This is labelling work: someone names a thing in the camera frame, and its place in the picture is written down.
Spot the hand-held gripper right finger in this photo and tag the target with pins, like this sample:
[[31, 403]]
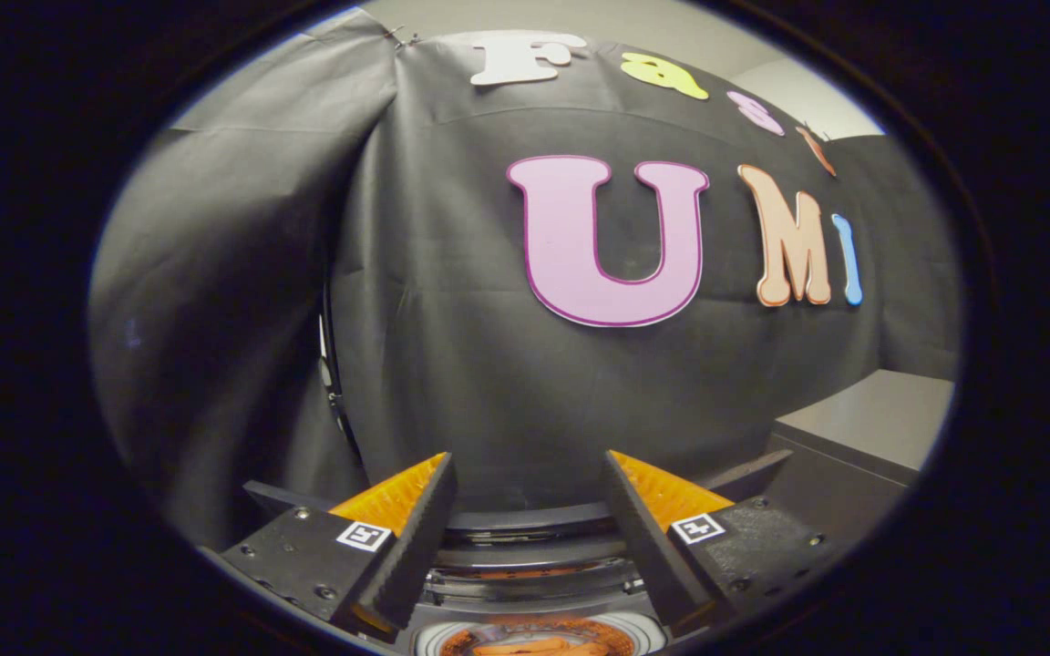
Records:
[[648, 547]]

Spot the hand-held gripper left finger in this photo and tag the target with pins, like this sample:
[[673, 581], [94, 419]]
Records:
[[416, 538]]

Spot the orange shirt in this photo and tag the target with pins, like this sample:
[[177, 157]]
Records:
[[534, 647]]

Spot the backdrop stand pole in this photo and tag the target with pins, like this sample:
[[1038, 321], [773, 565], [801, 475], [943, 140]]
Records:
[[335, 401]]

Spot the black backdrop cloth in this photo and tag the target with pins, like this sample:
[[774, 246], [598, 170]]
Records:
[[452, 364]]

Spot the grey beige cabinet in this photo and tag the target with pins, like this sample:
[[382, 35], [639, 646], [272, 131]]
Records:
[[853, 428]]

